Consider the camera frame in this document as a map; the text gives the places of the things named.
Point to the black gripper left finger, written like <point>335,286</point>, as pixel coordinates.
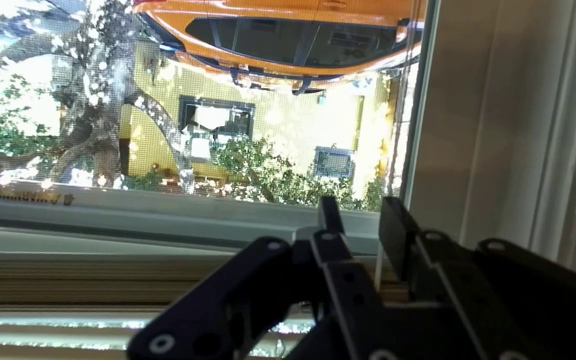
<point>231,310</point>

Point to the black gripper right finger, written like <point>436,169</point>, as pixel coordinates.
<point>511,303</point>

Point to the beige window blinds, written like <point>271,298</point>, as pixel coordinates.
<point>80,296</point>

